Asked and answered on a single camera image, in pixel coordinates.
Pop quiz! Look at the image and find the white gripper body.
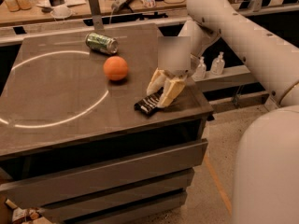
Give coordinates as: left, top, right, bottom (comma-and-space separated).
158, 36, 198, 76

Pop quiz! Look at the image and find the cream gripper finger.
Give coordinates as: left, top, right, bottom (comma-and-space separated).
157, 75, 187, 108
147, 69, 166, 95

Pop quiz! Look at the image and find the black rxbar chocolate bar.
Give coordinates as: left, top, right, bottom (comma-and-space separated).
134, 88, 164, 116

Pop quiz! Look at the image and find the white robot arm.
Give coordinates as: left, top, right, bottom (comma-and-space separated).
147, 0, 299, 224

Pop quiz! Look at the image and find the green soda can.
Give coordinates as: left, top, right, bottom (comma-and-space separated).
85, 33, 118, 55

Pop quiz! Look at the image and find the clear sanitizer bottle left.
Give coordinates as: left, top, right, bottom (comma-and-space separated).
192, 56, 206, 80

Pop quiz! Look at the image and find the clear sanitizer bottle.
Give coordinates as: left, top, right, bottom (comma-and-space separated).
192, 56, 206, 80
210, 51, 225, 75

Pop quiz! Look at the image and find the orange ball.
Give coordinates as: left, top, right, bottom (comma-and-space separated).
103, 56, 128, 81

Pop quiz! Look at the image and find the clear sanitizer bottle right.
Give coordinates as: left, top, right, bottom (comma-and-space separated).
210, 51, 225, 75

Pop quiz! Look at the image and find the white power strip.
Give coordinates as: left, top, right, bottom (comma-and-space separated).
111, 0, 133, 12

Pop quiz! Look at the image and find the grey drawer cabinet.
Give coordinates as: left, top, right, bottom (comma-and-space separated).
0, 24, 212, 224

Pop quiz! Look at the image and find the white bowl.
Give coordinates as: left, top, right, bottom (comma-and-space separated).
50, 5, 73, 19

